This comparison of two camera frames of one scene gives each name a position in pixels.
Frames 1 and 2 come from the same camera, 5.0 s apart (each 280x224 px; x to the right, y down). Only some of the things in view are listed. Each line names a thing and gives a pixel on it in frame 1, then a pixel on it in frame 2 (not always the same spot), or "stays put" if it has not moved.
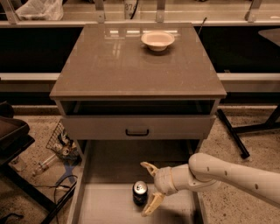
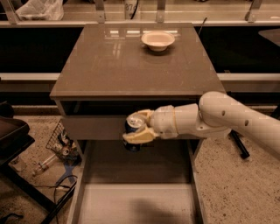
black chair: x=15 y=136 stays put
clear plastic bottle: x=38 y=169 stays put
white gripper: x=163 y=180 -> x=163 y=121
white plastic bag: x=40 y=10 stays put
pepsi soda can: x=140 y=192 -> x=134 y=122
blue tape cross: x=69 y=168 stays put
